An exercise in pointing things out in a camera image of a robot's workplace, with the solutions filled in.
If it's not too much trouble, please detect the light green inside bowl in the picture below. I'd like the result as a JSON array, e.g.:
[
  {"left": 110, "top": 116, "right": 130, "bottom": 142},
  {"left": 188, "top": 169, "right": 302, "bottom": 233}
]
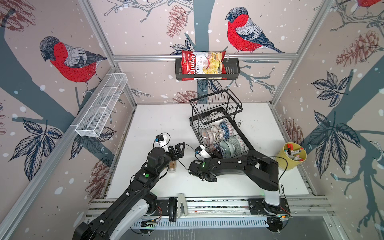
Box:
[{"left": 220, "top": 141, "right": 235, "bottom": 159}]

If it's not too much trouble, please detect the white brown patterned bowl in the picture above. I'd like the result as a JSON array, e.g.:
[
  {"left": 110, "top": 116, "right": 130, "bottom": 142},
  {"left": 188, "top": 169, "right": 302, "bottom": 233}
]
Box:
[{"left": 211, "top": 125, "right": 224, "bottom": 143}]

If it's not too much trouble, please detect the grey green patterned bowl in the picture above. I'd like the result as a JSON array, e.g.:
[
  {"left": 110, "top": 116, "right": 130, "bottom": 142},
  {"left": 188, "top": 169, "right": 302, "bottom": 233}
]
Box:
[{"left": 229, "top": 136, "right": 246, "bottom": 155}]

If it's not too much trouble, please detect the blue patterned bowl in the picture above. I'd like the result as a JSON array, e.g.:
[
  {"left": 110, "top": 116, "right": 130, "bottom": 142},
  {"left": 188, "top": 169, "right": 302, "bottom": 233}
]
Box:
[{"left": 219, "top": 122, "right": 234, "bottom": 139}]

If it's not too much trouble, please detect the black two-tier dish rack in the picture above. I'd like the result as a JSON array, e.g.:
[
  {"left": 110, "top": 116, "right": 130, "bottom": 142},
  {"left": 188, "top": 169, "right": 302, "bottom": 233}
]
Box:
[{"left": 189, "top": 90, "right": 253, "bottom": 158}]

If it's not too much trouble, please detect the red orange patterned bowl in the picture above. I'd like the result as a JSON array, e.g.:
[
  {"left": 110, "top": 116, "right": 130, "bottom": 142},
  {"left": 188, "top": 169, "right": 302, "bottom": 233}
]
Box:
[{"left": 208, "top": 144, "right": 224, "bottom": 159}]

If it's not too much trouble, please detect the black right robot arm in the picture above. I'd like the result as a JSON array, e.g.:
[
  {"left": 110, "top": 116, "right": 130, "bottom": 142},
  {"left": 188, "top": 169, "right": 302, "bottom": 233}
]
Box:
[{"left": 188, "top": 150, "right": 291, "bottom": 217}]

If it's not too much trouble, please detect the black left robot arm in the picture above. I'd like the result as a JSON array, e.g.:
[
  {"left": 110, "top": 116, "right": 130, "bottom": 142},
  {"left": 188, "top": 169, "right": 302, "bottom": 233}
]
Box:
[{"left": 73, "top": 143, "right": 186, "bottom": 240}]

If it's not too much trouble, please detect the small glass spice jar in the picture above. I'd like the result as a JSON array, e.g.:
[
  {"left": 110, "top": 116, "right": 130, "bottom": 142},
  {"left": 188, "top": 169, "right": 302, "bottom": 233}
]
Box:
[{"left": 168, "top": 161, "right": 177, "bottom": 173}]

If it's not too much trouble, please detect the red cassava chips bag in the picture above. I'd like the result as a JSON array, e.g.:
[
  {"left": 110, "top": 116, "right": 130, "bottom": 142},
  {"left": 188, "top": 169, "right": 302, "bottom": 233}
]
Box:
[{"left": 182, "top": 51, "right": 227, "bottom": 75}]

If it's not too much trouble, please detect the yellow cup with markers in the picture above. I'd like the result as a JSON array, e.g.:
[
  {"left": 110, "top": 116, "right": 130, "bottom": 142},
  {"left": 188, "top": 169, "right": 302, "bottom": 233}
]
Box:
[{"left": 276, "top": 143, "right": 307, "bottom": 170}]

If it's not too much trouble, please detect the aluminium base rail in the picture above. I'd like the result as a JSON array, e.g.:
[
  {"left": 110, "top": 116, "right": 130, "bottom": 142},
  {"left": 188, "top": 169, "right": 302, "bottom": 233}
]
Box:
[{"left": 85, "top": 195, "right": 334, "bottom": 232}]

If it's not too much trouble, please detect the white wire wall shelf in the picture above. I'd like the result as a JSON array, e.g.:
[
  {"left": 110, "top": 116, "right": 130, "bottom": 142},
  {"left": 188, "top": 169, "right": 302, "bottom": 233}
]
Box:
[{"left": 75, "top": 73, "right": 128, "bottom": 138}]

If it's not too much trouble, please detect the black wall wire basket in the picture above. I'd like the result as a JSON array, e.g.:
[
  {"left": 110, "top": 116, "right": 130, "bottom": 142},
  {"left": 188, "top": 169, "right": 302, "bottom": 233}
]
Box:
[{"left": 175, "top": 58, "right": 240, "bottom": 81}]

